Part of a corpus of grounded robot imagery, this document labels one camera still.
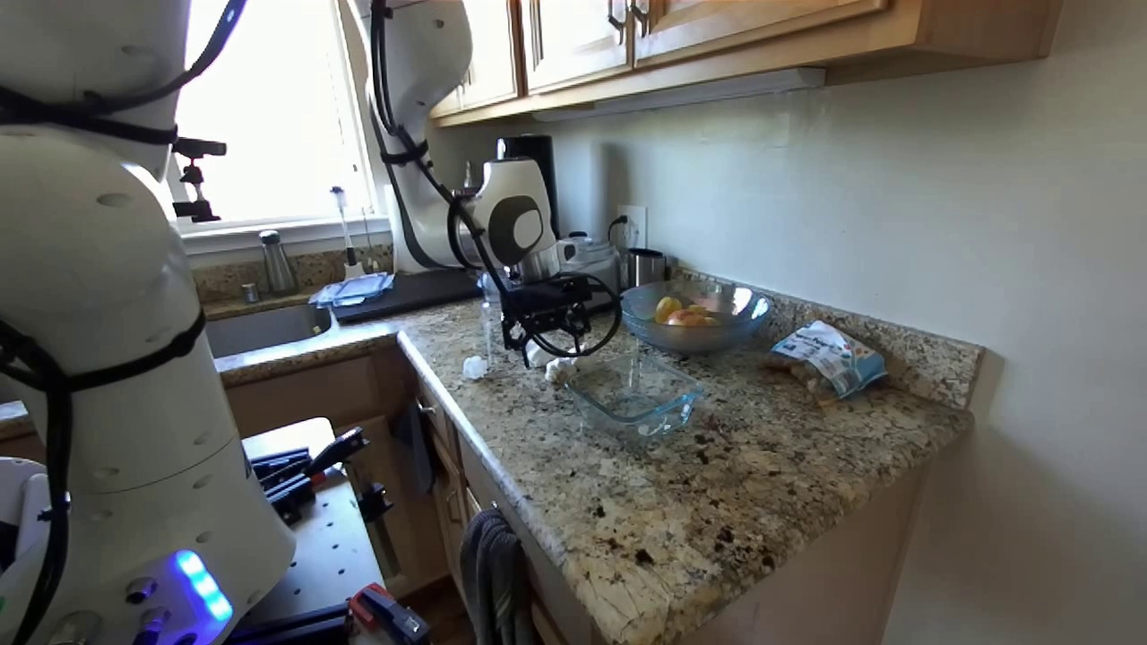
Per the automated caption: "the square glass container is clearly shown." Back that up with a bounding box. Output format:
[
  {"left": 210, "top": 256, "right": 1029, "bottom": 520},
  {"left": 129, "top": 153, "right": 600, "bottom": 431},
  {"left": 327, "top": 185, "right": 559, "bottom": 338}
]
[{"left": 554, "top": 338, "right": 711, "bottom": 449}]

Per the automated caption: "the grey hanging towel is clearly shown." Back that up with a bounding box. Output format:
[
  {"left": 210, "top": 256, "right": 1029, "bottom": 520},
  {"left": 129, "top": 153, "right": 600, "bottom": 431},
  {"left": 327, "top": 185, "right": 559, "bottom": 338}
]
[{"left": 457, "top": 507, "right": 543, "bottom": 645}]

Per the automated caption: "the bright window white frame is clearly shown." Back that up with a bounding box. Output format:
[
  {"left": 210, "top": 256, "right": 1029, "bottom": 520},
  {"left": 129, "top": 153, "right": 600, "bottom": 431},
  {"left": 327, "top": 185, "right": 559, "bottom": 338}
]
[{"left": 165, "top": 0, "right": 399, "bottom": 233}]

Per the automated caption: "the black ribbed drying mat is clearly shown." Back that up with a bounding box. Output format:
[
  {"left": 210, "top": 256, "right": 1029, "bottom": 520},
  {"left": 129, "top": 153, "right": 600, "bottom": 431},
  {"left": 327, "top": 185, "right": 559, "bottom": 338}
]
[{"left": 331, "top": 265, "right": 485, "bottom": 327}]

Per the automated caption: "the glass bowl with fruit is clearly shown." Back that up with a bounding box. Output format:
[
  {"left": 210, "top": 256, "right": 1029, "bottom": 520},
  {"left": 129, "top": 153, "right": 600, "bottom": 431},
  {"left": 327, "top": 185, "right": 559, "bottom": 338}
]
[{"left": 616, "top": 276, "right": 780, "bottom": 357}]

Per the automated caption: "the red blue clamp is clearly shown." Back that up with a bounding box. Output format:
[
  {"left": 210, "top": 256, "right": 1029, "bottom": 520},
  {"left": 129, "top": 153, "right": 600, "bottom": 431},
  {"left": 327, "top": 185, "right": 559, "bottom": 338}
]
[{"left": 343, "top": 579, "right": 432, "bottom": 645}]

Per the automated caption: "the wooden lower cabinet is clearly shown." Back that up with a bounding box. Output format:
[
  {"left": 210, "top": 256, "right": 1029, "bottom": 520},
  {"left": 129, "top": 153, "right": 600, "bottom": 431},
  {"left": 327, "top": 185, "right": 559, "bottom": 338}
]
[{"left": 220, "top": 339, "right": 946, "bottom": 645}]

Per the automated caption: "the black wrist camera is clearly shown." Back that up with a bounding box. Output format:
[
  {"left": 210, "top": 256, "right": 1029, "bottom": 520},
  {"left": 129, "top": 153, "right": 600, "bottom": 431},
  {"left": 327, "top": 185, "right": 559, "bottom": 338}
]
[{"left": 523, "top": 282, "right": 606, "bottom": 318}]

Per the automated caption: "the silver faucet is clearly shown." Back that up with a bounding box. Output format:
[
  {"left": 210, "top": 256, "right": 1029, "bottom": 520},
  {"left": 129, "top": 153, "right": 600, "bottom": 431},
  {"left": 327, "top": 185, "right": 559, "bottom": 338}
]
[{"left": 258, "top": 225, "right": 300, "bottom": 299}]

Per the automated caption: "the kitchen sink basin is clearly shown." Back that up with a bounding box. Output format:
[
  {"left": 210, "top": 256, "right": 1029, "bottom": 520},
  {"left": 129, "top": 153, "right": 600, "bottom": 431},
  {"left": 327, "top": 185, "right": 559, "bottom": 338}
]
[{"left": 201, "top": 300, "right": 337, "bottom": 357}]

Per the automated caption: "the thin clear dispenser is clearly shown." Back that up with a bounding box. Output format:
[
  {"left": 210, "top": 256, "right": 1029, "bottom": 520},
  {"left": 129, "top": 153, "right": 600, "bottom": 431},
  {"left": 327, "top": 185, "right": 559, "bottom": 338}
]
[{"left": 327, "top": 184, "right": 365, "bottom": 280}]

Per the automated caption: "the black cable with strap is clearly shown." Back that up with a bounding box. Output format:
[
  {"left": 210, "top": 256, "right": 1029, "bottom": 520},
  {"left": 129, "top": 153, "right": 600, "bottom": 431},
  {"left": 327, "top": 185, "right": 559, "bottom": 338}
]
[{"left": 0, "top": 313, "right": 210, "bottom": 645}]

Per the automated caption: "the wooden upper cabinet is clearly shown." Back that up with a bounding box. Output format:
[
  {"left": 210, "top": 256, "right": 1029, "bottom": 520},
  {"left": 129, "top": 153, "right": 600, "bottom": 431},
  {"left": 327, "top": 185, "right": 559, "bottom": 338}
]
[{"left": 425, "top": 0, "right": 1061, "bottom": 134}]

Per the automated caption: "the blue cloth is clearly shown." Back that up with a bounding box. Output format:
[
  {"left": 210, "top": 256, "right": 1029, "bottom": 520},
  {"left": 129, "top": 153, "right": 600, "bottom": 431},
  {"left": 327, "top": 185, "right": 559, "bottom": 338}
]
[{"left": 313, "top": 269, "right": 400, "bottom": 321}]

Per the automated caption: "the black perforated robot table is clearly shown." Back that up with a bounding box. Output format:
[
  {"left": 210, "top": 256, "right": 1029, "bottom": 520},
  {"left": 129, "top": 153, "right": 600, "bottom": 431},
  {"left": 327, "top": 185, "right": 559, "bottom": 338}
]
[{"left": 235, "top": 413, "right": 414, "bottom": 645}]

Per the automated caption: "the black soda maker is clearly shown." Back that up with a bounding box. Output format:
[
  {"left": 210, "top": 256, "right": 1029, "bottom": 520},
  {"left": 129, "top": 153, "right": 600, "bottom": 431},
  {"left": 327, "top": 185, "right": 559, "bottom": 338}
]
[{"left": 494, "top": 134, "right": 561, "bottom": 245}]

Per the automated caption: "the white blue potato bag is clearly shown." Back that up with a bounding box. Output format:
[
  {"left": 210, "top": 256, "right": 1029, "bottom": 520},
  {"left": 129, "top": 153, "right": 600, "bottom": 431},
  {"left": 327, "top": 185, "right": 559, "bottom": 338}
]
[{"left": 767, "top": 317, "right": 897, "bottom": 403}]

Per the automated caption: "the tall clear drinking glass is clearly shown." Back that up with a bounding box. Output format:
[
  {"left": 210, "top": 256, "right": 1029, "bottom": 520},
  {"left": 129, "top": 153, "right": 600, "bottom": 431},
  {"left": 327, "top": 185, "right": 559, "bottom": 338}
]
[{"left": 478, "top": 276, "right": 515, "bottom": 362}]

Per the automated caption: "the white garlic bulb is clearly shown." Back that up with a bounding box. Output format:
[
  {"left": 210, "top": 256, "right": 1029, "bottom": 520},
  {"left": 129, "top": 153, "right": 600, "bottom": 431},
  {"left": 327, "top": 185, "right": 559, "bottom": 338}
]
[{"left": 536, "top": 349, "right": 581, "bottom": 386}]

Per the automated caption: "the black clamp tool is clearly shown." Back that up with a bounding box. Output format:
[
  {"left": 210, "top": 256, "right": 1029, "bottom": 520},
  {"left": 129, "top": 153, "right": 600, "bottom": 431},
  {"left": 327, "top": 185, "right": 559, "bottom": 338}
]
[{"left": 248, "top": 427, "right": 371, "bottom": 525}]

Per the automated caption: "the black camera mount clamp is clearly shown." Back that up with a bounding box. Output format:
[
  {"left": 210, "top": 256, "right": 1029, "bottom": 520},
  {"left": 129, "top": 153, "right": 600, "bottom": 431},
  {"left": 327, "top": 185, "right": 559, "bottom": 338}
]
[{"left": 168, "top": 134, "right": 228, "bottom": 225}]

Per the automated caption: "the wooden cabinet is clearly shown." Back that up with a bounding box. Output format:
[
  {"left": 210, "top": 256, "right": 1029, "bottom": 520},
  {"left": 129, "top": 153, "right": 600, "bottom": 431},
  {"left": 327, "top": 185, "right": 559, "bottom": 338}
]
[
  {"left": 220, "top": 339, "right": 946, "bottom": 645},
  {"left": 425, "top": 0, "right": 1061, "bottom": 134}
]

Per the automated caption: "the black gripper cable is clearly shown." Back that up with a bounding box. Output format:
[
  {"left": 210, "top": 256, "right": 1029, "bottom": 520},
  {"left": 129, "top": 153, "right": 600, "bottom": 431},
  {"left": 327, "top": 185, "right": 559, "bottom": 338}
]
[{"left": 365, "top": 0, "right": 626, "bottom": 364}]

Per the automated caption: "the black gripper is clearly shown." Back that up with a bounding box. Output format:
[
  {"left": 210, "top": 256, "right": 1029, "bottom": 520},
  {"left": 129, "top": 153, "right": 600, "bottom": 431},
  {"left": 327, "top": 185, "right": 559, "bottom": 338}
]
[{"left": 500, "top": 269, "right": 591, "bottom": 357}]

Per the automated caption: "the white wall outlet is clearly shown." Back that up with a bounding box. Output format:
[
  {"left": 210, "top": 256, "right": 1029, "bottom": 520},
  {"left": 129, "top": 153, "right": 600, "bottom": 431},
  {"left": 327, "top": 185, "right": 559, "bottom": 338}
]
[{"left": 613, "top": 203, "right": 653, "bottom": 256}]

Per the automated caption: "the red orange apple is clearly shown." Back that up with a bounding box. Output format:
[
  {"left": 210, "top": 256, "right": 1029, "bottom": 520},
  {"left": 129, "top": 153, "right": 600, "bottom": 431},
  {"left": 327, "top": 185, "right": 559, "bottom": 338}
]
[{"left": 662, "top": 300, "right": 724, "bottom": 339}]

